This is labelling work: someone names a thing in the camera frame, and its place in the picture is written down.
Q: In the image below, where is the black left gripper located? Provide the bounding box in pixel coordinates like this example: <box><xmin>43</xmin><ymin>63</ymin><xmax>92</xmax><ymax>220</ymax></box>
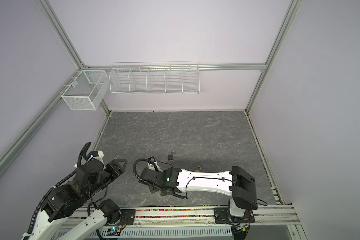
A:
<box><xmin>85</xmin><ymin>158</ymin><xmax>129</xmax><ymax>199</ymax></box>

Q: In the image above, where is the black padlock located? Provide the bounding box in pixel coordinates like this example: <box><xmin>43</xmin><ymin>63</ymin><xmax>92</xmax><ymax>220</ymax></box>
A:
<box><xmin>167</xmin><ymin>151</ymin><xmax>176</xmax><ymax>163</ymax></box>

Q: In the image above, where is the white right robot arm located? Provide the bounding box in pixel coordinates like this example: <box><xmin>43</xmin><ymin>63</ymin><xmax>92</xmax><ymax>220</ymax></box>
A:
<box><xmin>132</xmin><ymin>158</ymin><xmax>259</xmax><ymax>226</ymax></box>

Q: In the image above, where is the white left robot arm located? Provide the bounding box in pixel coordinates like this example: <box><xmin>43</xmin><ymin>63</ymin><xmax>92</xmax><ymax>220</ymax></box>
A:
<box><xmin>22</xmin><ymin>142</ymin><xmax>128</xmax><ymax>240</ymax></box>

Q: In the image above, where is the white mesh box basket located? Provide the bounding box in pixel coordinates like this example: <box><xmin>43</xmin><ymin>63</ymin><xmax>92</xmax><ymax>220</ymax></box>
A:
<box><xmin>62</xmin><ymin>70</ymin><xmax>109</xmax><ymax>111</ymax></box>

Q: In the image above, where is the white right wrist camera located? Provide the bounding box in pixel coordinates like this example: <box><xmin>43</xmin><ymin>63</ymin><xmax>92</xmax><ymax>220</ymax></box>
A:
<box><xmin>148</xmin><ymin>157</ymin><xmax>162</xmax><ymax>172</ymax></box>

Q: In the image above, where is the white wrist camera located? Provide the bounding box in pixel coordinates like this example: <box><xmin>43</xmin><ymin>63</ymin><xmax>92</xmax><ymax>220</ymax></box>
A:
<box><xmin>148</xmin><ymin>157</ymin><xmax>162</xmax><ymax>172</ymax></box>
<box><xmin>87</xmin><ymin>151</ymin><xmax>104</xmax><ymax>162</ymax></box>

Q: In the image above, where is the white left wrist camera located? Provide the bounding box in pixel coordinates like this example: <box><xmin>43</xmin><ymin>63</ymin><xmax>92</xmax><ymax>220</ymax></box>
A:
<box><xmin>87</xmin><ymin>151</ymin><xmax>104</xmax><ymax>162</ymax></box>

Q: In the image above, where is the white vented cable duct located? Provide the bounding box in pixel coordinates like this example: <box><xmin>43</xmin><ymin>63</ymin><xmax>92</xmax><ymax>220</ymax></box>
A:
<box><xmin>56</xmin><ymin>226</ymin><xmax>233</xmax><ymax>240</ymax></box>

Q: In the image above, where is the white wire shelf basket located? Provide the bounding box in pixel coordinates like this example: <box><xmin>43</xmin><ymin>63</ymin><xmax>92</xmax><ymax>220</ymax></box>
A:
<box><xmin>109</xmin><ymin>62</ymin><xmax>200</xmax><ymax>95</ymax></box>

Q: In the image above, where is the aluminium frame corner post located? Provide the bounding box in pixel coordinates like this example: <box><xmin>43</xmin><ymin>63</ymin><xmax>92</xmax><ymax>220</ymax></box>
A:
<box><xmin>35</xmin><ymin>0</ymin><xmax>87</xmax><ymax>69</ymax></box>

